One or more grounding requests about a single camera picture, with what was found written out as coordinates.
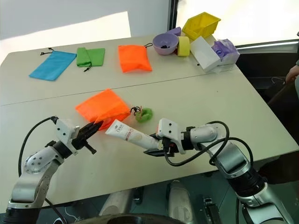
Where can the dark rounded robot base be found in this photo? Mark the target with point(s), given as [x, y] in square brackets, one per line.
[130, 220]

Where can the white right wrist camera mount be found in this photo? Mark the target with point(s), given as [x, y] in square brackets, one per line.
[169, 130]

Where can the yellow plastic storage bin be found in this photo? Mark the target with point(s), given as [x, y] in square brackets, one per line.
[201, 26]

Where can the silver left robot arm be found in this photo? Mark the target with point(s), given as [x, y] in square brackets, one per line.
[35, 163]

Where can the green fluffy scrunchie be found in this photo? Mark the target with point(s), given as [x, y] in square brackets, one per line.
[145, 114]

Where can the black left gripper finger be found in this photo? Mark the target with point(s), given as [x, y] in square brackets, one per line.
[93, 131]
[90, 126]

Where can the bystander bare hand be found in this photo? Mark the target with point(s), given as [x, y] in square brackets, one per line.
[293, 73]

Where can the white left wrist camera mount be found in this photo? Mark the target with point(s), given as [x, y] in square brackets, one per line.
[64, 130]

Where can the bystander brown trouser leg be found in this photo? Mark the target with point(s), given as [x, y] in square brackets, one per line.
[287, 105]

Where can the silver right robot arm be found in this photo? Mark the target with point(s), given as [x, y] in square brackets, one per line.
[233, 161]

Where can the yellow tape roll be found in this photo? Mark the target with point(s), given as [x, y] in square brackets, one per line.
[183, 46]

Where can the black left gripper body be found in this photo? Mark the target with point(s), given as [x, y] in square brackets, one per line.
[80, 140]

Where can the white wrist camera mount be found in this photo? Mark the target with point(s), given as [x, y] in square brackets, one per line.
[169, 130]
[64, 130]

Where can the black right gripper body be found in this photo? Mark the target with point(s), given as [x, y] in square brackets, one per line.
[167, 148]

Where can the white cardboard box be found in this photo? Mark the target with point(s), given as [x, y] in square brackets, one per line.
[204, 54]

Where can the black bracket under table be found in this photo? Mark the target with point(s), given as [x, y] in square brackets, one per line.
[211, 211]

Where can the purple plastic bag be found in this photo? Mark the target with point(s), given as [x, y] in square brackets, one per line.
[224, 47]

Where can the white cream tube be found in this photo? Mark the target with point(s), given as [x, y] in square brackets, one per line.
[130, 135]

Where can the purple plastic bowl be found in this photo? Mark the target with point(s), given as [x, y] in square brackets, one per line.
[164, 42]
[175, 31]

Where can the black window frame post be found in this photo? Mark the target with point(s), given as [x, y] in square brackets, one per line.
[173, 14]

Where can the small black bits in bowl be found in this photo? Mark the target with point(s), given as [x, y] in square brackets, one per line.
[165, 46]

